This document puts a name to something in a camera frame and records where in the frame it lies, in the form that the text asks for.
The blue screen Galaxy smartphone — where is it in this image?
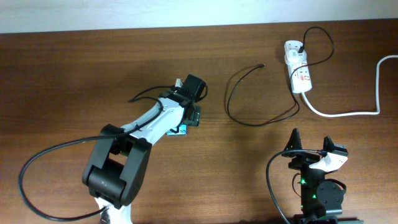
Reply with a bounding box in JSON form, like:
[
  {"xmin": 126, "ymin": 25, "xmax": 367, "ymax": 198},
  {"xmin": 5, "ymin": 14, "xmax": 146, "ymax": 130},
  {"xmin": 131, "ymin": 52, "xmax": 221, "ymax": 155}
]
[{"xmin": 166, "ymin": 124, "xmax": 187, "ymax": 136}]

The white power strip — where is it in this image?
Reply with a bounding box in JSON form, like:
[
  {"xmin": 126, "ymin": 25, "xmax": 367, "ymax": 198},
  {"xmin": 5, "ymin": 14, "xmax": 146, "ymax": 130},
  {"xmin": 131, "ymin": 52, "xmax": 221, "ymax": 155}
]
[{"xmin": 284, "ymin": 40, "xmax": 312, "ymax": 93}]

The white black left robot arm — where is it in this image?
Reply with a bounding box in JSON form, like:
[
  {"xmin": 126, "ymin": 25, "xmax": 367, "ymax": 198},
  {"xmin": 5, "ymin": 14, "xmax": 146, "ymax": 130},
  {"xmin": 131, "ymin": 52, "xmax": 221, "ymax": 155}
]
[{"xmin": 82, "ymin": 75, "xmax": 208, "ymax": 223}]

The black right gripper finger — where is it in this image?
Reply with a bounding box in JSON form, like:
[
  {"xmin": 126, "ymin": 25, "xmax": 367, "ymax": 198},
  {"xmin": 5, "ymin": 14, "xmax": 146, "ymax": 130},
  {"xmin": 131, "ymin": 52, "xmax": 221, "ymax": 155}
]
[
  {"xmin": 323, "ymin": 136, "xmax": 335, "ymax": 152},
  {"xmin": 287, "ymin": 128, "xmax": 303, "ymax": 151}
]

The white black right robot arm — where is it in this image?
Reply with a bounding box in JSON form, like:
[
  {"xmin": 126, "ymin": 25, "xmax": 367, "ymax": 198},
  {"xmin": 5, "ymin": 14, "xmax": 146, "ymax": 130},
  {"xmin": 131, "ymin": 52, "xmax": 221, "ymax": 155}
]
[{"xmin": 283, "ymin": 128, "xmax": 364, "ymax": 223}]

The white power strip cord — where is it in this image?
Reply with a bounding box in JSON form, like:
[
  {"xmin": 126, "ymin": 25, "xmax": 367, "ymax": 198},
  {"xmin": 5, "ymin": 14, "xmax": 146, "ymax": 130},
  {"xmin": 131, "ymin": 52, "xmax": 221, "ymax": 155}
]
[{"xmin": 300, "ymin": 55, "xmax": 398, "ymax": 118}]

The black USB charging cable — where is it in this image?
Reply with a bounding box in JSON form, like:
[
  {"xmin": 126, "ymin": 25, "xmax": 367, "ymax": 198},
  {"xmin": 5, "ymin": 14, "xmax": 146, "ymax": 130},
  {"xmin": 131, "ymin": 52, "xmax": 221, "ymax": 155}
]
[{"xmin": 225, "ymin": 26, "xmax": 335, "ymax": 127}]

